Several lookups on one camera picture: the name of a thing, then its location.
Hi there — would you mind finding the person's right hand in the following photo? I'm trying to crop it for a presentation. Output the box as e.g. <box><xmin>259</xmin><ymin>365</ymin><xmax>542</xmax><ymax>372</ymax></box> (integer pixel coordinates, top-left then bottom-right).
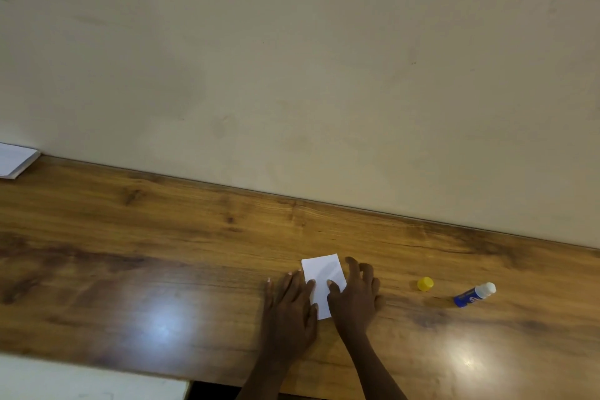
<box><xmin>326</xmin><ymin>256</ymin><xmax>387</xmax><ymax>342</ymax></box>

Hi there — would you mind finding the person's left hand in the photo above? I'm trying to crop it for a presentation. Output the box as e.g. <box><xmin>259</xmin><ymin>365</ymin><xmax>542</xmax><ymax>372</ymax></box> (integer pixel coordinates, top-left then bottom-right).
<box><xmin>262</xmin><ymin>270</ymin><xmax>321</xmax><ymax>363</ymax></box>

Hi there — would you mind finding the white paper card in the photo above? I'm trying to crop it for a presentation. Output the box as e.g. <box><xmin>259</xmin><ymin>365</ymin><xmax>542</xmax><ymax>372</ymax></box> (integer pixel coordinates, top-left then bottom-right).
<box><xmin>300</xmin><ymin>253</ymin><xmax>348</xmax><ymax>321</ymax></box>

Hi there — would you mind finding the blue glue stick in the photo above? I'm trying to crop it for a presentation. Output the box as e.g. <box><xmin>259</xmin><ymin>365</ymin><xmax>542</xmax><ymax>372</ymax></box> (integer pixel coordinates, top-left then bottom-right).
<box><xmin>452</xmin><ymin>281</ymin><xmax>498</xmax><ymax>309</ymax></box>

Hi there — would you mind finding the white panel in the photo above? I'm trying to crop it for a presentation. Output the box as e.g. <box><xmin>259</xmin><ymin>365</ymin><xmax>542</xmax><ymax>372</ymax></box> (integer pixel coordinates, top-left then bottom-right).
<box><xmin>0</xmin><ymin>353</ymin><xmax>191</xmax><ymax>400</ymax></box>

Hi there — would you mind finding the stack of white papers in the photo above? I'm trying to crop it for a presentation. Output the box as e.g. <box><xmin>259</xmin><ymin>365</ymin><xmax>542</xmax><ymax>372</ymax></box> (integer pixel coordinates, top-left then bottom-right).
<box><xmin>0</xmin><ymin>141</ymin><xmax>42</xmax><ymax>181</ymax></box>

